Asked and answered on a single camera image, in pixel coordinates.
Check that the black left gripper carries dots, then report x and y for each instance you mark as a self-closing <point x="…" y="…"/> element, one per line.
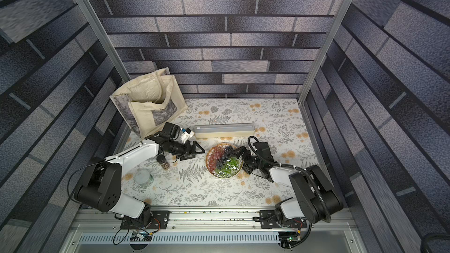
<point x="189" y="152"/>

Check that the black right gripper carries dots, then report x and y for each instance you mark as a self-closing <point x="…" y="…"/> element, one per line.
<point x="247" y="161"/>

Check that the cream plastic wrap dispenser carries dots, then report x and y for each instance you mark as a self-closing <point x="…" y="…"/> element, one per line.
<point x="224" y="130"/>

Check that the clear plastic wrap sheet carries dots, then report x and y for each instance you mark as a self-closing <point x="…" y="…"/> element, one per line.
<point x="223" y="160"/>

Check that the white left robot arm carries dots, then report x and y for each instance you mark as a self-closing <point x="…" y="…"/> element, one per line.
<point x="100" y="183"/>

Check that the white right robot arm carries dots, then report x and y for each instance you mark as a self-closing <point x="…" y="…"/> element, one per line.
<point x="315" y="198"/>

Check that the dark spice jar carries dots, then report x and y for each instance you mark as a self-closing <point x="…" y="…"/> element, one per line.
<point x="163" y="162"/>

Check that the green grape bunch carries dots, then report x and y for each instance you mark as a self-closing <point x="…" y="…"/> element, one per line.
<point x="228" y="168"/>

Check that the red grape bunch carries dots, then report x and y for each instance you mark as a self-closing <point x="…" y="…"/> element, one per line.
<point x="213" y="156"/>

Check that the black grape bunch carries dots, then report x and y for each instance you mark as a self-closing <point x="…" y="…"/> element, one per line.
<point x="224" y="155"/>

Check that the green lidded tin can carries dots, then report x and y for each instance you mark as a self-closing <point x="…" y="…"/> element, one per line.
<point x="143" y="178"/>

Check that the cream canvas tote bag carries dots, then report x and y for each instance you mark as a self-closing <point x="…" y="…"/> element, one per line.
<point x="149" y="101"/>

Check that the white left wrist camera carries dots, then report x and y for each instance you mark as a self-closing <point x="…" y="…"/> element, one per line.
<point x="186" y="134"/>

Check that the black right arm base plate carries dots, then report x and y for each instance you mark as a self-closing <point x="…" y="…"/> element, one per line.
<point x="273" y="219"/>

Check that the aluminium mounting rail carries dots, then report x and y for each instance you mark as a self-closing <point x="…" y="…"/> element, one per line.
<point x="181" y="219"/>

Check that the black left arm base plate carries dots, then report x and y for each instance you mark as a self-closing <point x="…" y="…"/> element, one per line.
<point x="150" y="220"/>

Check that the perforated white cable tray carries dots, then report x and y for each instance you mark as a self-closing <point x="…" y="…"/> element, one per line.
<point x="183" y="238"/>

